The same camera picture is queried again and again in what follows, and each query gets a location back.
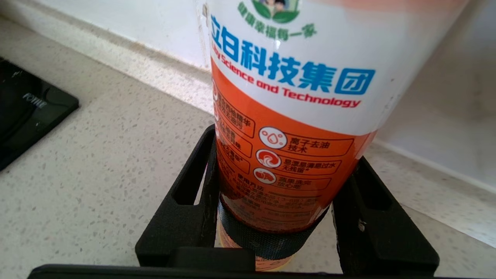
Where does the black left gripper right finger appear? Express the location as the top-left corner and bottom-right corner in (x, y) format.
(332, 156), (440, 276)

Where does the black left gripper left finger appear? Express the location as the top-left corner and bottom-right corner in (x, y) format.
(135, 124), (220, 268)

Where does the orange dish soap bottle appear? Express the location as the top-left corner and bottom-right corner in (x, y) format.
(201, 0), (471, 272)

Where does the black induction cooktop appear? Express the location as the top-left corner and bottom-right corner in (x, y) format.
(0, 56), (80, 171)

